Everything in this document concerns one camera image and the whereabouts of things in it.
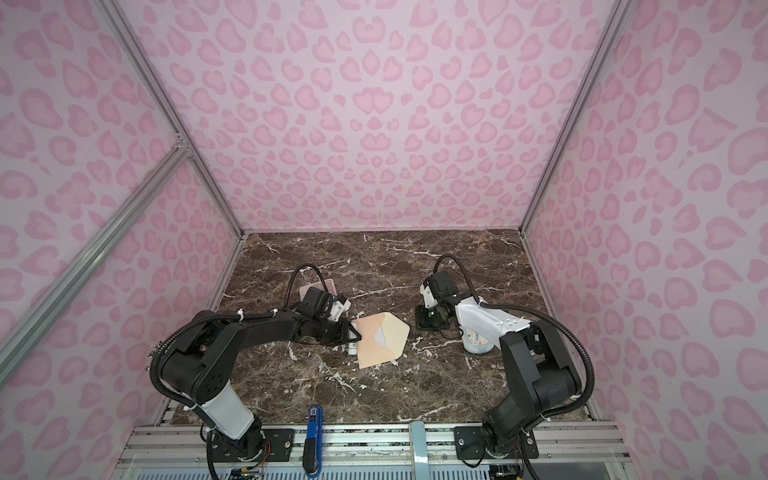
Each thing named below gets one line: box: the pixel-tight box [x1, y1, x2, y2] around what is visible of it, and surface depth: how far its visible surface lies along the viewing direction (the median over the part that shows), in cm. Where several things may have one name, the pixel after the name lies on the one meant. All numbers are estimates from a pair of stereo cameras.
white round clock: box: [461, 327, 495, 354], surface depth 90 cm
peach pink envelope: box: [351, 312, 411, 369], surface depth 93 cm
